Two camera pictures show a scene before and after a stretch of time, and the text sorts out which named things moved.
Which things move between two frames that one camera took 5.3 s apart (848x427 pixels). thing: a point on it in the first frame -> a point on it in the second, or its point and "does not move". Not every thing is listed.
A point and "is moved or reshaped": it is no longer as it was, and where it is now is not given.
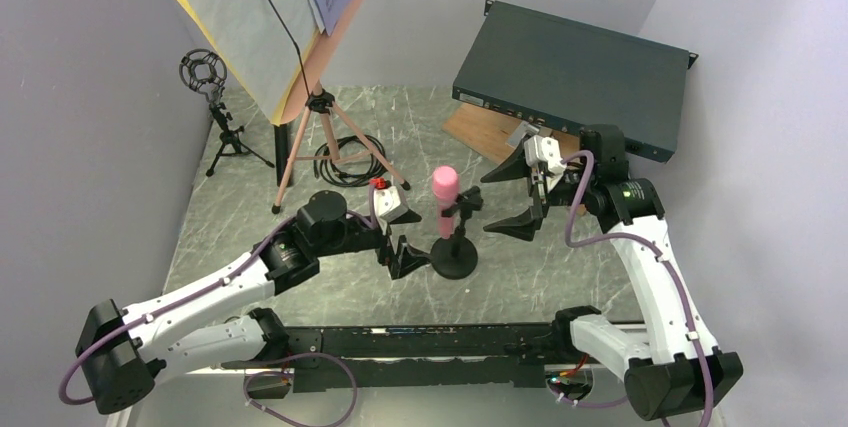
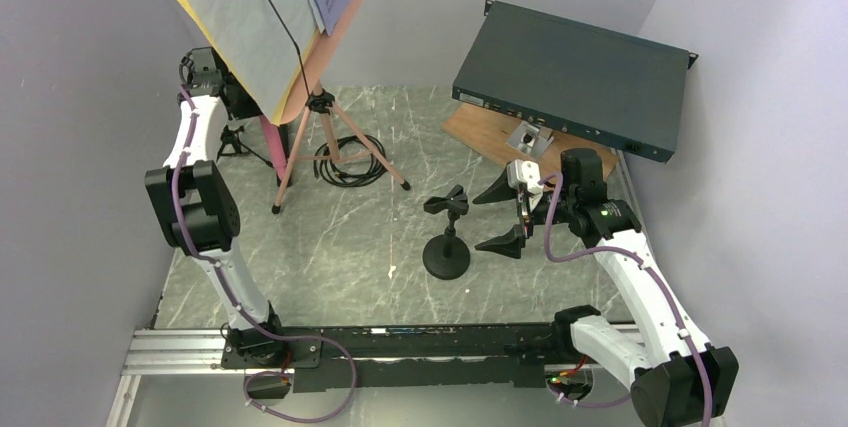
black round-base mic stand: [456, 257] is moved or reshaped
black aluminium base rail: [392, 356] does not move
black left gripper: [403, 260] -> [249, 112]
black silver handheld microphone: [281, 141] does not move
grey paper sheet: [256, 4] does not move
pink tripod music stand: [326, 133] does not move
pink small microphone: [445, 184] -> [274, 145]
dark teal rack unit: [545, 70] does not move
